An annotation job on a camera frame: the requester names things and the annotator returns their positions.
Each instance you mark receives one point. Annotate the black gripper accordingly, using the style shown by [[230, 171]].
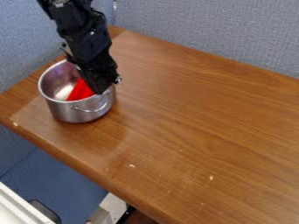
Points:
[[84, 30]]

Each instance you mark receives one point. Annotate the red block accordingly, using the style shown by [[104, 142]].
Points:
[[80, 92]]

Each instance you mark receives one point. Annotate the metal pot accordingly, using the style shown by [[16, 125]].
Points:
[[68, 106]]

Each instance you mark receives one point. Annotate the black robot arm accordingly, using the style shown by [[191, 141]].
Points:
[[51, 5]]

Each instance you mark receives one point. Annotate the white furniture edge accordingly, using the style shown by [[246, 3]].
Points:
[[16, 211]]

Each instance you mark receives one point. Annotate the white table leg bracket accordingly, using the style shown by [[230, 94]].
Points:
[[109, 211]]

